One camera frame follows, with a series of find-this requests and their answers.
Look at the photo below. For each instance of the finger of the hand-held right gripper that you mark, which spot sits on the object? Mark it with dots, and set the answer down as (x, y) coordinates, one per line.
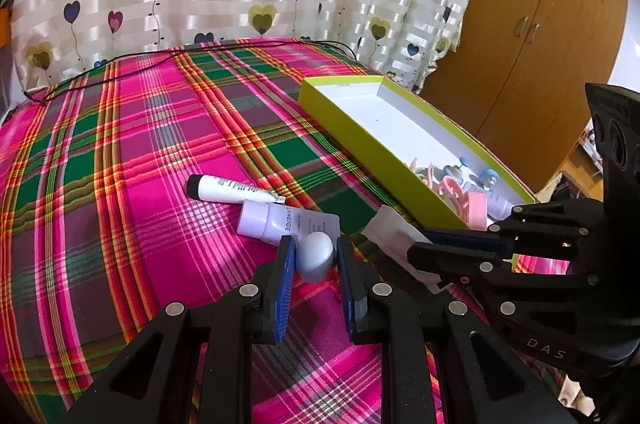
(450, 260)
(465, 236)

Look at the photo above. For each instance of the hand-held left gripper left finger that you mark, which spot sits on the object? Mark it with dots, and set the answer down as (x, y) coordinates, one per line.
(285, 289)

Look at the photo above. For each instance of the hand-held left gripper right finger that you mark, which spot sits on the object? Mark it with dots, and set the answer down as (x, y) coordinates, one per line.
(348, 289)

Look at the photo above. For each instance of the white egg-shaped sponge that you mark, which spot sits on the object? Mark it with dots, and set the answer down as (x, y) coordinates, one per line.
(315, 256)

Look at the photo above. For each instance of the lavender tube with blue cap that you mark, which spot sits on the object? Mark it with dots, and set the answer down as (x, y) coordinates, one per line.
(499, 207)

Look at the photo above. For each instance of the white sachet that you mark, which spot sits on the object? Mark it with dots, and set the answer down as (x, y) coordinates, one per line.
(390, 231)

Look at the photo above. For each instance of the lime green cardboard box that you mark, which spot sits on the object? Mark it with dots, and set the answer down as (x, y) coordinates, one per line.
(360, 128)

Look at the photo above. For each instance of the blue round trinket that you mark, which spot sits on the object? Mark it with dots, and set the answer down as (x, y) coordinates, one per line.
(489, 179)

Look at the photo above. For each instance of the lavender tube with white cap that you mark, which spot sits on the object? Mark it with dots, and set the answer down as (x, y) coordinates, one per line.
(270, 221)

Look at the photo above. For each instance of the pink hair clip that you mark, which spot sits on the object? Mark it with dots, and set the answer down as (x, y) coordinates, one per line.
(425, 179)

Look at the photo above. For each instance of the white tube with black cap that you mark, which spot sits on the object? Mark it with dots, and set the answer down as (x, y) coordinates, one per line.
(225, 189)

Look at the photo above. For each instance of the pink green plaid blanket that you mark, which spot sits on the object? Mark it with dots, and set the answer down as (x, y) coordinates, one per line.
(125, 204)

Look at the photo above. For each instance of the orange box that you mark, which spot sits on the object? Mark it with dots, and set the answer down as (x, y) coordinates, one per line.
(4, 26)

